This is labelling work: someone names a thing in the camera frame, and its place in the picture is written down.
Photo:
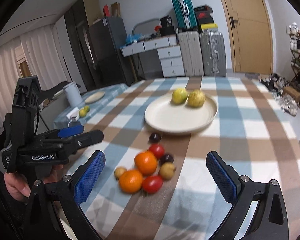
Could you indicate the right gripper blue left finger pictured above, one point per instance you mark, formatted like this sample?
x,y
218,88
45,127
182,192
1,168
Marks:
x,y
86,176

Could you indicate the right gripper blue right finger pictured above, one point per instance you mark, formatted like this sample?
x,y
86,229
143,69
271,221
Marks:
x,y
225,177

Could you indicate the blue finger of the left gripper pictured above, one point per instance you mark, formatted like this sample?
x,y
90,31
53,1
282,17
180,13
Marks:
x,y
86,139
70,131

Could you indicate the brown kiwi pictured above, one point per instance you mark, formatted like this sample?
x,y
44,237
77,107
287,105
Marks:
x,y
119,171
167,171

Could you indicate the orange tangerine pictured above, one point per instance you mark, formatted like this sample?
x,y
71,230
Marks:
x,y
146,163
131,181

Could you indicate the red tomato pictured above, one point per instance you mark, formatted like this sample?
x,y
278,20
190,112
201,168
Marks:
x,y
152,184
157,149

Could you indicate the person left hand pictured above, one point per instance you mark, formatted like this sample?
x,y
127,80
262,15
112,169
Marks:
x,y
18,187

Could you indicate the small green lemon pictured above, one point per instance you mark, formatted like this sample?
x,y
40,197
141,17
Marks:
x,y
87,108
82,113

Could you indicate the small cream plate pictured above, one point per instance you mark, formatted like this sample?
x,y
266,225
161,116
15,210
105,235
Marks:
x,y
94,97

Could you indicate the checkered tablecloth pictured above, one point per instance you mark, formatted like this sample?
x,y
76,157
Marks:
x,y
250,132

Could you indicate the dark plum lower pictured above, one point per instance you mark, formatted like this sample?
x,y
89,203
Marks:
x,y
166,158

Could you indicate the dark plum near plate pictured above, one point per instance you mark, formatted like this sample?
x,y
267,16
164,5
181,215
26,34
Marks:
x,y
155,138

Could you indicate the right yellow citrus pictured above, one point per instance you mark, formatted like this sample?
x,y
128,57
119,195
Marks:
x,y
196,98

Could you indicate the cream round plate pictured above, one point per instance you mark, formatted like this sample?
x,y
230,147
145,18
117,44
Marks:
x,y
164,116

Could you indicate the left yellow-green citrus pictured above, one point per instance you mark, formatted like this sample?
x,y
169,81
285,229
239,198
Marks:
x,y
179,96

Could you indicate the black refrigerator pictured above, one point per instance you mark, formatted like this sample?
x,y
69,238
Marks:
x,y
108,36

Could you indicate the white drawer desk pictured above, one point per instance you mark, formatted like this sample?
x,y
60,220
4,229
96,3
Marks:
x,y
168,51

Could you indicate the silver suitcase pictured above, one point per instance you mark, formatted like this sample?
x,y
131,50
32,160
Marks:
x,y
213,53

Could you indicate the beige suitcase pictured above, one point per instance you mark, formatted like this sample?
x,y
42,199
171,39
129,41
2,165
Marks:
x,y
191,53

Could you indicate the teal suitcase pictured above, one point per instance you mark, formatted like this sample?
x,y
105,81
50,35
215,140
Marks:
x,y
185,14

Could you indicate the wooden door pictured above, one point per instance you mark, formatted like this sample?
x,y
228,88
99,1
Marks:
x,y
250,36

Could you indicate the stacked shoe boxes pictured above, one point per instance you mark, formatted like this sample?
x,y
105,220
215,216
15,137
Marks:
x,y
204,18

